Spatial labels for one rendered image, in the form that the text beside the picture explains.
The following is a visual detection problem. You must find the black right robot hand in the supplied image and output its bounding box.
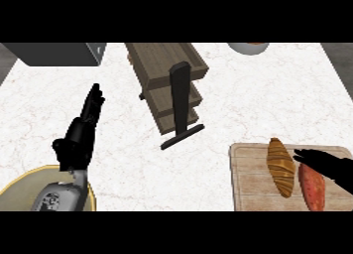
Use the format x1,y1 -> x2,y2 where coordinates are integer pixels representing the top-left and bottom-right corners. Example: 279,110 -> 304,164
292,148 -> 353,212

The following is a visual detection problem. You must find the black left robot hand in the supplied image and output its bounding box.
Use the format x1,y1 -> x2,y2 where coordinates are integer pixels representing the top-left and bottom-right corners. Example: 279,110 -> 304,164
52,82 -> 106,173

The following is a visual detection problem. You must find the red sweet potato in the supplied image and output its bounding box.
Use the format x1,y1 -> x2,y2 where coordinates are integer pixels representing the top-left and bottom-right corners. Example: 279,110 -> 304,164
297,162 -> 328,212

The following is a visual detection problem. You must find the pale wooden cutting board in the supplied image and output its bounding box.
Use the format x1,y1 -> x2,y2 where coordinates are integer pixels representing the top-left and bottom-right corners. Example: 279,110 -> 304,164
229,142 -> 353,212

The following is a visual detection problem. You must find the wooden tiered basket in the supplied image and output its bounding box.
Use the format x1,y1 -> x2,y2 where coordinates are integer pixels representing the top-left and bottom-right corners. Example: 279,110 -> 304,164
124,43 -> 211,151

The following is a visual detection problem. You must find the brown croissant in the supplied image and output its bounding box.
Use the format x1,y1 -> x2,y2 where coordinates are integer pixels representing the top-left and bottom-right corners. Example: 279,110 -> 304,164
266,137 -> 298,199

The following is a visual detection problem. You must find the yellow-rimmed beige plate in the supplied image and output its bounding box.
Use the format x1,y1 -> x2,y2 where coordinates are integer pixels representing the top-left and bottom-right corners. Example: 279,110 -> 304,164
0,164 -> 97,212

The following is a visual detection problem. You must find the dark grey box appliance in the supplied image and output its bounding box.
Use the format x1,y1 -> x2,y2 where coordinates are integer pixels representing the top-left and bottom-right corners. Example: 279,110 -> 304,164
1,43 -> 108,67

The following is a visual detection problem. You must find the grey bowl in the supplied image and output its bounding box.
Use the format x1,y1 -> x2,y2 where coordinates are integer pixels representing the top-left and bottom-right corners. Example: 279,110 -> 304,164
227,43 -> 270,57

